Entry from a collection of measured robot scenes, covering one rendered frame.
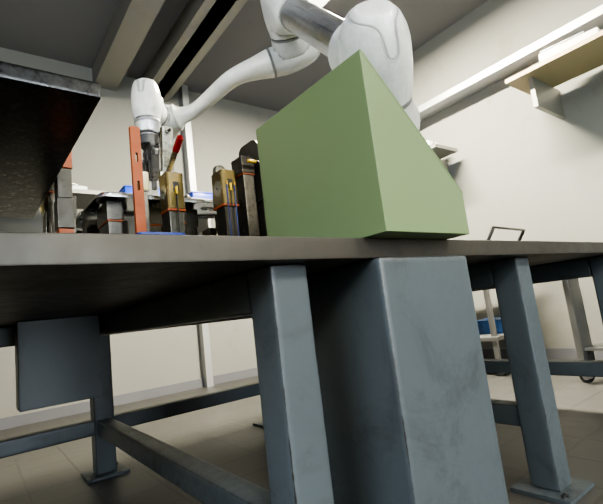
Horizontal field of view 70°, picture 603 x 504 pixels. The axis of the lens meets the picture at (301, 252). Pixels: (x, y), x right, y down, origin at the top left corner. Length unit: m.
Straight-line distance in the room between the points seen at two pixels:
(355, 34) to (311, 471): 0.86
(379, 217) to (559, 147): 3.17
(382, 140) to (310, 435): 0.55
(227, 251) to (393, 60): 0.59
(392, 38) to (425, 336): 0.63
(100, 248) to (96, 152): 3.82
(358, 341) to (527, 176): 3.22
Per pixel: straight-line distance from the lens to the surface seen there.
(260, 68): 1.65
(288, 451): 0.76
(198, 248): 0.63
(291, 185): 1.02
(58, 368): 1.79
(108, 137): 4.49
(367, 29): 1.03
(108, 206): 1.47
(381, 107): 0.90
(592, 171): 3.80
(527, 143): 4.02
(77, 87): 0.90
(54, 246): 0.58
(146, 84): 1.70
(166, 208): 1.39
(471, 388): 1.03
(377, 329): 0.85
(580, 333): 2.89
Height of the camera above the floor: 0.57
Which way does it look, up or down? 8 degrees up
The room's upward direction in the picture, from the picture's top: 7 degrees counter-clockwise
